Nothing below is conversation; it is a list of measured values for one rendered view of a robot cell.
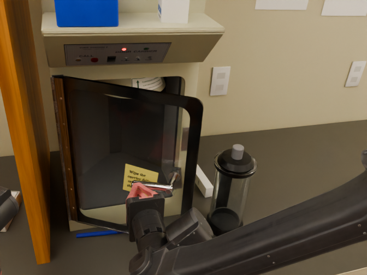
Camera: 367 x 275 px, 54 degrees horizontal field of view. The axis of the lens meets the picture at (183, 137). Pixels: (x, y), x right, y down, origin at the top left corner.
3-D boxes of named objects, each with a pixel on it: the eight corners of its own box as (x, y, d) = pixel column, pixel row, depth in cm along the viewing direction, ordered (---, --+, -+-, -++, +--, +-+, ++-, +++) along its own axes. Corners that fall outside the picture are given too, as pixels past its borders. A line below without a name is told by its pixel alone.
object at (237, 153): (214, 157, 95) (217, 136, 91) (248, 158, 96) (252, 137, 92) (219, 179, 87) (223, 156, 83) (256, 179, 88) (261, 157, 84)
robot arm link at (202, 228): (126, 278, 50) (164, 315, 53) (191, 231, 49) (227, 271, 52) (131, 232, 62) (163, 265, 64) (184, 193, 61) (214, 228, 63)
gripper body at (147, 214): (162, 190, 66) (173, 219, 61) (160, 229, 72) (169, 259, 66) (127, 195, 65) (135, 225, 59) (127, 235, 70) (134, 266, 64)
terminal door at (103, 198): (72, 219, 93) (55, 73, 72) (187, 245, 88) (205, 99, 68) (71, 221, 92) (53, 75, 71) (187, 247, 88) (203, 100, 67)
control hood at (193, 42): (47, 63, 71) (41, 11, 66) (200, 58, 81) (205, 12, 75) (47, 87, 62) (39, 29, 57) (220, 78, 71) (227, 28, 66)
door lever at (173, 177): (138, 177, 80) (137, 167, 79) (180, 181, 78) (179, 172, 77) (130, 191, 75) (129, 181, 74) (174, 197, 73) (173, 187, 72)
